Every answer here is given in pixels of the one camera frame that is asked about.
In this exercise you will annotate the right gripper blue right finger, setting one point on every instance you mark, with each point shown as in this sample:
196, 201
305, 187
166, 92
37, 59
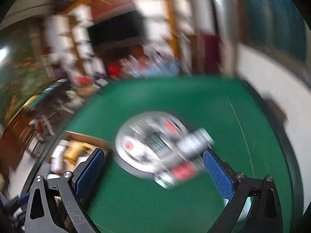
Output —
218, 175

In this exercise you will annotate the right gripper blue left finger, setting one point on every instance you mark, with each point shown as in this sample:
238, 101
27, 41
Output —
85, 174

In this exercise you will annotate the yellow snack packet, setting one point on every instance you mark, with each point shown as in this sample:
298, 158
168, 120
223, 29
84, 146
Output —
74, 150

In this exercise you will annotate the white bottle green label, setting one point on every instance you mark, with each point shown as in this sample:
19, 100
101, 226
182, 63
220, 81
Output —
194, 144

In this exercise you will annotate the cardboard box tray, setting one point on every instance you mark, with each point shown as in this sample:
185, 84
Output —
58, 165

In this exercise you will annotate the round grey table control panel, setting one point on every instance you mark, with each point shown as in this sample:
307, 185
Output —
146, 144

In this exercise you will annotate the green mahjong table background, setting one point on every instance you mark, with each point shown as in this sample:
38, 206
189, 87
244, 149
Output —
49, 99

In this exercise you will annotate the flower mural painting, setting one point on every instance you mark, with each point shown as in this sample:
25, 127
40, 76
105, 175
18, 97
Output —
22, 73

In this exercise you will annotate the pile of clothes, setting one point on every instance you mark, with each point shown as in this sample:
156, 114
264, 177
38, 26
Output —
155, 65

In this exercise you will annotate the maroon cloth on chair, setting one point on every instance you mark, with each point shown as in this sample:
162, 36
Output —
212, 54

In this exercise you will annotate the black flat television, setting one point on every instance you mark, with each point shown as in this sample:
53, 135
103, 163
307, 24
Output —
122, 30

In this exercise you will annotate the window with wooden frame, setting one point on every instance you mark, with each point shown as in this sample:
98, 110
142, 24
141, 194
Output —
276, 25

